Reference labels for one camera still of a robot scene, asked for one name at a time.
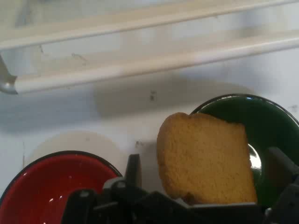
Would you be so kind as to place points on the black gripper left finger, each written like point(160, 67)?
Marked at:
point(134, 170)

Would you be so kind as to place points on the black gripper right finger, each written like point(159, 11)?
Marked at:
point(280, 168)

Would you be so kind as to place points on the dark green plate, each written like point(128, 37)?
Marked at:
point(257, 116)

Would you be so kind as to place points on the brown bread slice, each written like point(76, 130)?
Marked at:
point(203, 158)

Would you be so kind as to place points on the red bowl black rim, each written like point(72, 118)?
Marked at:
point(46, 182)

